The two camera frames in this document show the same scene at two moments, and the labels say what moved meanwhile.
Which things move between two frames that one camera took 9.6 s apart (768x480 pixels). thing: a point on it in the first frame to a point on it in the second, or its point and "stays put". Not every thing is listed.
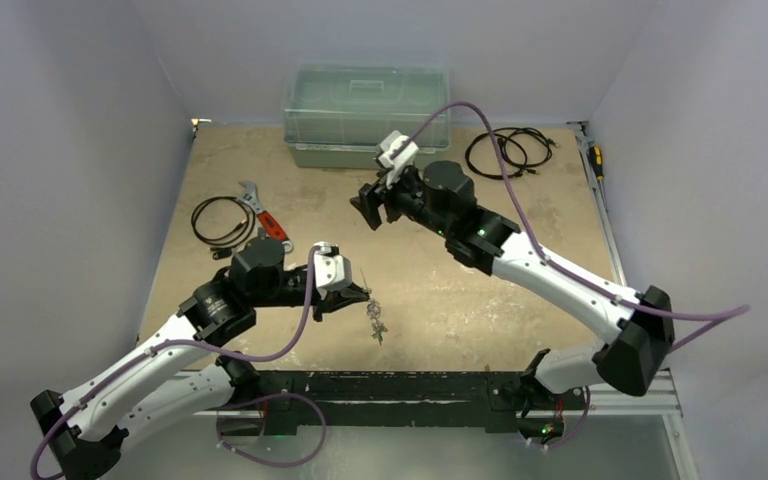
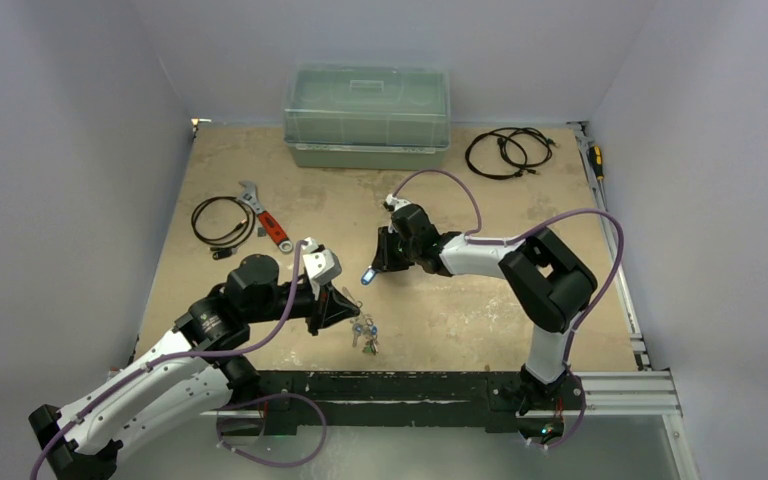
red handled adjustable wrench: x=250 y=198 stays put
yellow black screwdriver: x=596 y=159 stays put
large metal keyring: x=374 y=310 to x=364 y=326
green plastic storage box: x=336 y=115 stays put
